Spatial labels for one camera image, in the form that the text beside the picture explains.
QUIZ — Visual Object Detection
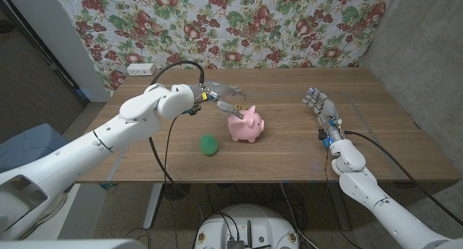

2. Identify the black round floor fan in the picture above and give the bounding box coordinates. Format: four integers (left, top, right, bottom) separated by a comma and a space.
161, 182, 192, 201

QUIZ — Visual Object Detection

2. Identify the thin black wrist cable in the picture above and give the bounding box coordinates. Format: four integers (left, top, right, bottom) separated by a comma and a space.
163, 114, 180, 249
323, 143, 354, 242

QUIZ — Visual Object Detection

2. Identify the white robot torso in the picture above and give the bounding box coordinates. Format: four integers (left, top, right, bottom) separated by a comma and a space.
194, 204, 300, 249

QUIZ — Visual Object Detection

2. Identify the pink plastic piggy bank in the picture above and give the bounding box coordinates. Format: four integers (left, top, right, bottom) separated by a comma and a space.
226, 104, 266, 144

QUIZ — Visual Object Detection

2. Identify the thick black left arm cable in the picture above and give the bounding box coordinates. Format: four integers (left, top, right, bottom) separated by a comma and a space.
148, 59, 206, 249

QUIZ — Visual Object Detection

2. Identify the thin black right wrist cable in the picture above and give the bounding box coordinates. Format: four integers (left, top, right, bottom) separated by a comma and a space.
323, 143, 354, 242

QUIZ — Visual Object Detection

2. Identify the grey table leg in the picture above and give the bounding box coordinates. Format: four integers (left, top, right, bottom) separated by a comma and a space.
327, 182, 352, 231

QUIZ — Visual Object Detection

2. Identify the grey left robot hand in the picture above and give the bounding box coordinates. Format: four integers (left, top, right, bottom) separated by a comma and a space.
190, 80, 249, 120

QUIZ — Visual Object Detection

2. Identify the white table leg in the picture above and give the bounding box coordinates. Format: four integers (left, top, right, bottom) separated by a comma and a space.
143, 182, 163, 230

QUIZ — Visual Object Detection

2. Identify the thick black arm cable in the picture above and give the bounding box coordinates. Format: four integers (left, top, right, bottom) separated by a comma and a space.
148, 59, 206, 249
344, 130, 463, 227

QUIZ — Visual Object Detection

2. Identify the blue plastic bin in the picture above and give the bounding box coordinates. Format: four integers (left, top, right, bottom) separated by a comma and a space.
0, 123, 73, 174

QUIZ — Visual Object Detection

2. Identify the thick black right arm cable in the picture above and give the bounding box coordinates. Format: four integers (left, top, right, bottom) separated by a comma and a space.
344, 130, 463, 227

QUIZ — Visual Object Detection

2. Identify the green ball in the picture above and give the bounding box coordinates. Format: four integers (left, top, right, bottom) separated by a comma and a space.
199, 133, 220, 157

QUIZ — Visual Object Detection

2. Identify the thin black left wrist cable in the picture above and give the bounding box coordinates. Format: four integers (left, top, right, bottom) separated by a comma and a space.
163, 114, 180, 249

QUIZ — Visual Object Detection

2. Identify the floral fruit print backdrop cloth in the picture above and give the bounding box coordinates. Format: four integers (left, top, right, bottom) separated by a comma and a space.
50, 0, 397, 96

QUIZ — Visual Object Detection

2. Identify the white power strip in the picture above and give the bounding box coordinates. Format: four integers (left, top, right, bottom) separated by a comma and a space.
126, 62, 157, 77

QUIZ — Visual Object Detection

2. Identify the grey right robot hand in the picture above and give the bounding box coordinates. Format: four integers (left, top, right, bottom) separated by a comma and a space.
302, 88, 344, 145

